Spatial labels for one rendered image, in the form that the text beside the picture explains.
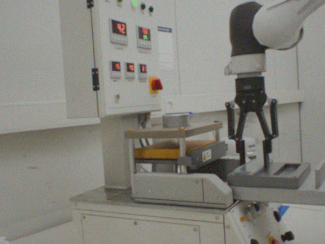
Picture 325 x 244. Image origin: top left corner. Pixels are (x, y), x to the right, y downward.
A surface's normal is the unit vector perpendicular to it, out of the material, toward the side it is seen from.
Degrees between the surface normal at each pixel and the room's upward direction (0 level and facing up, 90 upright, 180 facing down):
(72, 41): 90
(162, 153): 90
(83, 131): 90
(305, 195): 90
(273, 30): 101
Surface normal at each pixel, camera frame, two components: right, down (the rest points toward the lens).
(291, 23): -0.07, 0.13
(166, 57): 0.76, -0.01
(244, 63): -0.47, 0.11
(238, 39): -0.58, 0.29
